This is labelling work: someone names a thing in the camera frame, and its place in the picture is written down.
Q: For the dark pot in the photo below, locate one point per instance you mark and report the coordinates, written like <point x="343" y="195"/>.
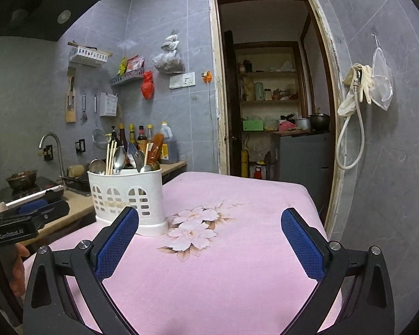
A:
<point x="319" y="122"/>

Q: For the hanging steel peeler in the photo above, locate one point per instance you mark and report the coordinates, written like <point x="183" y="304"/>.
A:
<point x="84" y="111"/>

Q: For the dark wooden door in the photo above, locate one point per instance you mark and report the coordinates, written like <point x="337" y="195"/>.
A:
<point x="232" y="111"/>

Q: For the clear bag of dried goods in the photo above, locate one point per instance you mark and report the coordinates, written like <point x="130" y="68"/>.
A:
<point x="169" y="62"/>

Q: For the red snack packet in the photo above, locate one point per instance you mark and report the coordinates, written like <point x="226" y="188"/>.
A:
<point x="135" y="62"/>

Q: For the white wall basket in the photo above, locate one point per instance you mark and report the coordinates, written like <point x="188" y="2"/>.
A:
<point x="87" y="56"/>

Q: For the orange seasoning packet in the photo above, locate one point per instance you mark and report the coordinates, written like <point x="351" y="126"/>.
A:
<point x="156" y="148"/>

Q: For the steel faucet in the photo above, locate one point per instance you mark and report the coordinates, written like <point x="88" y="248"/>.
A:
<point x="61" y="160"/>

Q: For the white wall socket panel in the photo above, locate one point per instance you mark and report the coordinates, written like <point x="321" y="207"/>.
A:
<point x="182" y="80"/>

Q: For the steel pot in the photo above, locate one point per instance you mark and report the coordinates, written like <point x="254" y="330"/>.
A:
<point x="302" y="124"/>

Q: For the yellow bottle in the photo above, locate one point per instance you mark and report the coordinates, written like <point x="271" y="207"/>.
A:
<point x="244" y="164"/>

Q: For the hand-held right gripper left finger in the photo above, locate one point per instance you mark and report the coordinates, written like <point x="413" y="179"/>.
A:
<point x="117" y="244"/>

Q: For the orange plug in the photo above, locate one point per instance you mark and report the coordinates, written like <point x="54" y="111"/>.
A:
<point x="206" y="76"/>

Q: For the black cooktop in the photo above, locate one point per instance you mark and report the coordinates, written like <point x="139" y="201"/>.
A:
<point x="31" y="192"/>

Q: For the wooden knife holder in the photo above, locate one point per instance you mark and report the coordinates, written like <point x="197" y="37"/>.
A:
<point x="70" y="111"/>

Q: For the dark wok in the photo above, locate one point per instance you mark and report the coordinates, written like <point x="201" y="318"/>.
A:
<point x="21" y="178"/>

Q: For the yellow snack packet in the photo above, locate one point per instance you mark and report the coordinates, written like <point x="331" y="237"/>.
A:
<point x="122" y="66"/>

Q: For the worn door frame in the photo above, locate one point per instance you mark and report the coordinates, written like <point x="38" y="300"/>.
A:
<point x="216" y="76"/>

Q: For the grey cabinet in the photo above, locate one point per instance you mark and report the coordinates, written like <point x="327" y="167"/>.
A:
<point x="300" y="160"/>

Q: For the large dark oil jug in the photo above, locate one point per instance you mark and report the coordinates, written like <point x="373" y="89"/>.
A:
<point x="169" y="146"/>

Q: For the grey wall shelf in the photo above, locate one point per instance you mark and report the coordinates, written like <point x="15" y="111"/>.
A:
<point x="125" y="77"/>

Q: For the tan sponge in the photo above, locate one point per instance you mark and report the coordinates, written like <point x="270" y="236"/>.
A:
<point x="75" y="171"/>

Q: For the green box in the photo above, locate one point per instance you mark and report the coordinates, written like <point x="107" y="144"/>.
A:
<point x="253" y="125"/>

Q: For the black range hood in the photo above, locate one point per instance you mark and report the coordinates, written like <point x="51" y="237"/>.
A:
<point x="38" y="3"/>

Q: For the hanging mesh strainer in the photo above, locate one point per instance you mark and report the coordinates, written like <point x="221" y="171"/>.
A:
<point x="98" y="139"/>

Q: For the cream rubber glove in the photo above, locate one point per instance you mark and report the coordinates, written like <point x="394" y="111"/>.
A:
<point x="368" y="83"/>
<point x="345" y="106"/>

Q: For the pink floral tablecloth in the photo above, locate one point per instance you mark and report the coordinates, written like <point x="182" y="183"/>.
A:
<point x="230" y="268"/>

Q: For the person's left hand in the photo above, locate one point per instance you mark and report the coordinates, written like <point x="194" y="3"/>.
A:
<point x="17" y="268"/>

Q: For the white plastic utensil holder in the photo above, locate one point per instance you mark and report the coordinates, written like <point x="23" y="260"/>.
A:
<point x="125" y="181"/>

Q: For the black dish rack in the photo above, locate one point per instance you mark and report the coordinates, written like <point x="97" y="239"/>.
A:
<point x="73" y="183"/>

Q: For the white wall pouch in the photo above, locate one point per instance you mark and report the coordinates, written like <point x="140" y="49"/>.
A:
<point x="108" y="105"/>

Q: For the wooden shelf unit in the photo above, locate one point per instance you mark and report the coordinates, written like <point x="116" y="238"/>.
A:
<point x="269" y="74"/>

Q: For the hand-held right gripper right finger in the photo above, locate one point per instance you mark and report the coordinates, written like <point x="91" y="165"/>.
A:
<point x="302" y="244"/>

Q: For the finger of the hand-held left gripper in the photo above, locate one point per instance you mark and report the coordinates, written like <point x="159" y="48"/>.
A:
<point x="31" y="206"/>
<point x="54" y="213"/>

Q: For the pink cloth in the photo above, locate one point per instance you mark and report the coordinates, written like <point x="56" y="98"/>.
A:
<point x="286" y="126"/>

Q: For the clear plastic bag on hook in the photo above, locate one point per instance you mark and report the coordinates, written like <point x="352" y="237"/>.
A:
<point x="384" y="87"/>

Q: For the red plastic bag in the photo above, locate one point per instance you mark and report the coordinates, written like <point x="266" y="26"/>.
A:
<point x="148" y="87"/>

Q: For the black wall socket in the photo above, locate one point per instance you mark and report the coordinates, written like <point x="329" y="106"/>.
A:
<point x="80" y="146"/>
<point x="48" y="152"/>

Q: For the green jar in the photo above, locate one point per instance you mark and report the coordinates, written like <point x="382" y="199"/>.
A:
<point x="258" y="91"/>

